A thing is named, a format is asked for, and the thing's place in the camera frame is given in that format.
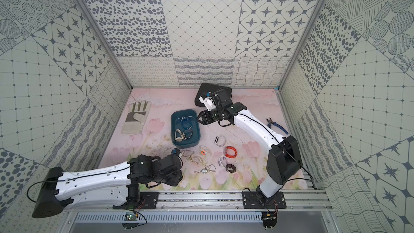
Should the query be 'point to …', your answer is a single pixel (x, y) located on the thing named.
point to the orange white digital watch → (205, 150)
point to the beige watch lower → (196, 159)
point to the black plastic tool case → (207, 87)
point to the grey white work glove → (136, 117)
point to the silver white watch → (220, 141)
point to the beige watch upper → (187, 153)
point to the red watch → (225, 150)
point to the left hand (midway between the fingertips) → (182, 182)
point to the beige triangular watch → (179, 139)
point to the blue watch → (186, 122)
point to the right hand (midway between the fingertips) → (202, 119)
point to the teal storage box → (176, 123)
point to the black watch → (189, 137)
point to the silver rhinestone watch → (210, 168)
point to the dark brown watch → (232, 166)
